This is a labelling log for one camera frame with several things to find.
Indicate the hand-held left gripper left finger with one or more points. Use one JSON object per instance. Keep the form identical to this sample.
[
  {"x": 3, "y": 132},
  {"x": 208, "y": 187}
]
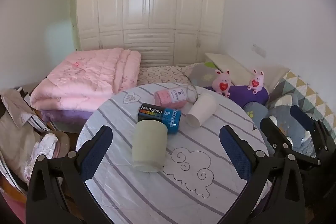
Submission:
[{"x": 92, "y": 158}]

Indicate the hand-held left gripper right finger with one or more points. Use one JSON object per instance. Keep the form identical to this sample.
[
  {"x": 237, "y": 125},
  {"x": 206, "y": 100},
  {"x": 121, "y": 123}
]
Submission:
[{"x": 237, "y": 153}]

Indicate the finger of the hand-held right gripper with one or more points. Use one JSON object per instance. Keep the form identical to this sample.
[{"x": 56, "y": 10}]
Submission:
[
  {"x": 302, "y": 116},
  {"x": 273, "y": 132}
]

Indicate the pale green cup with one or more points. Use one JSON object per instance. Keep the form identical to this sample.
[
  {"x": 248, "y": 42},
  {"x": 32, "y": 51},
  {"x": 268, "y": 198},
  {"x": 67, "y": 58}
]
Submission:
[{"x": 149, "y": 145}]

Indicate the white cup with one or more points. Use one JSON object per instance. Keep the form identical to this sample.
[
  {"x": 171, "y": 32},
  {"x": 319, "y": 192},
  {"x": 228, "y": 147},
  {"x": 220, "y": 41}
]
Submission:
[{"x": 202, "y": 108}]

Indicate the triangle patterned blanket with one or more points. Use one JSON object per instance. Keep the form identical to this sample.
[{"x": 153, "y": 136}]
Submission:
[{"x": 304, "y": 92}]

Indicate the white plastic bag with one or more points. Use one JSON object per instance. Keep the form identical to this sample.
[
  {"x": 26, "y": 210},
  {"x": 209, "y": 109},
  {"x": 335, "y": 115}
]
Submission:
[{"x": 48, "y": 150}]

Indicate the purple pillow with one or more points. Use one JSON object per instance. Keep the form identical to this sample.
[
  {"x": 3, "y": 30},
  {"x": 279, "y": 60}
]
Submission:
[{"x": 246, "y": 96}]

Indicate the purple bed sheet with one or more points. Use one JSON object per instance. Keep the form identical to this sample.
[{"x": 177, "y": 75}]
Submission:
[{"x": 65, "y": 119}]

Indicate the pink bunny plush toy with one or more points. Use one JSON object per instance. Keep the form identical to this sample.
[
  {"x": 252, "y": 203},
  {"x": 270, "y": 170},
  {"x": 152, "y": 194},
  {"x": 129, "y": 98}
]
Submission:
[
  {"x": 256, "y": 81},
  {"x": 223, "y": 82}
]

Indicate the striped white tablecloth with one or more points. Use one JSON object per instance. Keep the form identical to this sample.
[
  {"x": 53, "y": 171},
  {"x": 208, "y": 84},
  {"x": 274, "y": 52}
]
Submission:
[{"x": 189, "y": 176}]

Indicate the white pillow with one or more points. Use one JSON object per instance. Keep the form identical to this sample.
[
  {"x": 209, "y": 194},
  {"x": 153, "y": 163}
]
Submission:
[{"x": 231, "y": 66}]

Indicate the folded pink quilt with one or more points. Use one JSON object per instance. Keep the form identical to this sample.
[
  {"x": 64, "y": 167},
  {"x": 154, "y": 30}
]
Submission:
[{"x": 86, "y": 79}]

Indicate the beige clothing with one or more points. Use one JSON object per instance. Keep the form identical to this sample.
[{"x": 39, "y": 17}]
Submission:
[{"x": 18, "y": 129}]

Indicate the black and blue can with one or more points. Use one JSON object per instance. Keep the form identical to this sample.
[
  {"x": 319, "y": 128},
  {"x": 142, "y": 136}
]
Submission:
[{"x": 160, "y": 116}]

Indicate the grey flower pillow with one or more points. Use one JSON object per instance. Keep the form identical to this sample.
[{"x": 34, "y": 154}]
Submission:
[{"x": 203, "y": 75}]

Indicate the pink jar with clear lid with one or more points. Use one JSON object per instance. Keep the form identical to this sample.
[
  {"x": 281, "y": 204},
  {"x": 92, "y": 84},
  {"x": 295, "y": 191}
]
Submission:
[{"x": 170, "y": 96}]

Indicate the heart patterned bed sheet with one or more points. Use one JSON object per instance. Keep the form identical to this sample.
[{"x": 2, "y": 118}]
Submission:
[{"x": 162, "y": 74}]

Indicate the cream wardrobe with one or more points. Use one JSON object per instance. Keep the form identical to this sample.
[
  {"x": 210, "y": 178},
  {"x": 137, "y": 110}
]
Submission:
[{"x": 149, "y": 3}]

